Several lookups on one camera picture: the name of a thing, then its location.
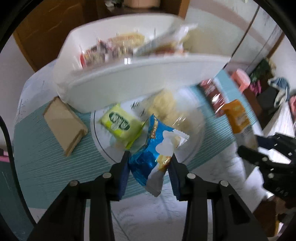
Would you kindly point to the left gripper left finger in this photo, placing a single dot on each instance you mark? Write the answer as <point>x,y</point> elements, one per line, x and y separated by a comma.
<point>65,218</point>

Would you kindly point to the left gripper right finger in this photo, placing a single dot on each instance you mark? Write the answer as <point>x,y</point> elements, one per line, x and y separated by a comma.
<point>232,219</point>

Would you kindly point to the blue snack packet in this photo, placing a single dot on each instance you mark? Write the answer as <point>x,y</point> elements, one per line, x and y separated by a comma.
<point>149,164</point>

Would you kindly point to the brown snowflake snack packet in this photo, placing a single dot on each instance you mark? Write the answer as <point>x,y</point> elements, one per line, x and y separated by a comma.
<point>213,96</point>

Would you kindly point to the pale puffs clear bag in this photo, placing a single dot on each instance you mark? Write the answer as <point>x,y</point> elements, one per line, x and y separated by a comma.
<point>171,108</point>

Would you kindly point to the red dark snack packet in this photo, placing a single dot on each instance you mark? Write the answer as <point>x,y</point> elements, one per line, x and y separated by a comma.
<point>95,55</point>

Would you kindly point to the large white blue bag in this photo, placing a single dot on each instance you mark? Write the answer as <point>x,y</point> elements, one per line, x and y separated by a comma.
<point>171,39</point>

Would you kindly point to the mixed nuts clear bag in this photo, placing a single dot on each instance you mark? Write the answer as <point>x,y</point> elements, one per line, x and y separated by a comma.
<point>119,51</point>

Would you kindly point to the red white cookies packet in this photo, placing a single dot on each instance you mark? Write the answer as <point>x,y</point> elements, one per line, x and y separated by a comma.
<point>132,40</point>

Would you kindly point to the orange snack packet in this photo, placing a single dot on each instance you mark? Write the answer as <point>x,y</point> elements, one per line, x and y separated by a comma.
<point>240,124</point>

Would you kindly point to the patterned tablecloth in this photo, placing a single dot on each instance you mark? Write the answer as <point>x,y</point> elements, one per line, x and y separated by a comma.
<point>148,210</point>

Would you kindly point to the brown cracker pack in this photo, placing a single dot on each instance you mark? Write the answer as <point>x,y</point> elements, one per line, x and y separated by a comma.
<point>65,125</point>

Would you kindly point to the pink plastic stool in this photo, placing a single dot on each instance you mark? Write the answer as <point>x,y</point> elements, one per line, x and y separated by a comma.
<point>242,80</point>

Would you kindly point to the green yellow snack packet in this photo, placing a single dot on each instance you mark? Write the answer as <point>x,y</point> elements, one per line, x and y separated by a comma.
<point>125,127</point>

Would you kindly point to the white plastic storage bin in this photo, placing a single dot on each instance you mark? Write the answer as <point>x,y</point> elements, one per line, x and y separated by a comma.
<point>87,89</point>

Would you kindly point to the wooden door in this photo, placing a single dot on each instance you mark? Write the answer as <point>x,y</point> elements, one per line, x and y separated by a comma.
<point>41,34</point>

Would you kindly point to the green chalkboard pink frame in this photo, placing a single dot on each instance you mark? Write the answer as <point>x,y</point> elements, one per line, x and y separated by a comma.
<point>12,209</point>

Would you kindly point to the pink handled basket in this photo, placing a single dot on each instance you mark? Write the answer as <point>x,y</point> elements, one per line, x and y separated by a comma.
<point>142,4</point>

